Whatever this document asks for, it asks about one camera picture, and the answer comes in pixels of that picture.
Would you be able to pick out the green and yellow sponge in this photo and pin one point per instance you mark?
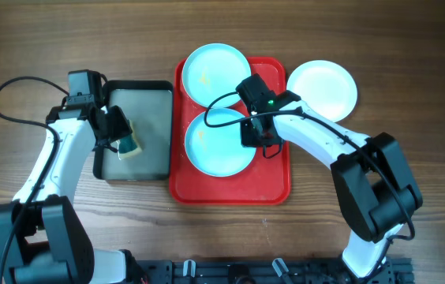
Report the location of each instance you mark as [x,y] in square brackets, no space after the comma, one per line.
[129,146]

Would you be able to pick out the light blue plate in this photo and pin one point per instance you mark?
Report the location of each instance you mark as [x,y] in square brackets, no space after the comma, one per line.
[217,152]

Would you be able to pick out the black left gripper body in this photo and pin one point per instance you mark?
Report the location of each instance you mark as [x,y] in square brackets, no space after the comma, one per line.
[116,125]

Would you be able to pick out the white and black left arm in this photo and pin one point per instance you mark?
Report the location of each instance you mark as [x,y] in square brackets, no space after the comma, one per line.
[41,238]

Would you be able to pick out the white plate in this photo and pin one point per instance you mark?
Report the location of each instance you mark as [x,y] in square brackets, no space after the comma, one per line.
[326,87]

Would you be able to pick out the mint green plate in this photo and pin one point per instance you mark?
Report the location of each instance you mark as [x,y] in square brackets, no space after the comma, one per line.
[213,70]

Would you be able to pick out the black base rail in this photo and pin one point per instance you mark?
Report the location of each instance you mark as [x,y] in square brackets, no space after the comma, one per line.
[278,271]

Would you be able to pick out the red plastic serving tray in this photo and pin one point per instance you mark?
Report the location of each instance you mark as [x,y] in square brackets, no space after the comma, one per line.
[263,182]

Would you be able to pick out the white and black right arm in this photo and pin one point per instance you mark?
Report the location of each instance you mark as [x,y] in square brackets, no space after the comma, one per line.
[375,187]

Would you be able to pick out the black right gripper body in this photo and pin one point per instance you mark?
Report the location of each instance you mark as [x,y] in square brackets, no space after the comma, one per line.
[257,139]

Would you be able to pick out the black rectangular water tray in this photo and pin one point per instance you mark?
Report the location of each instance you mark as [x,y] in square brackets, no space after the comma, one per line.
[148,104]

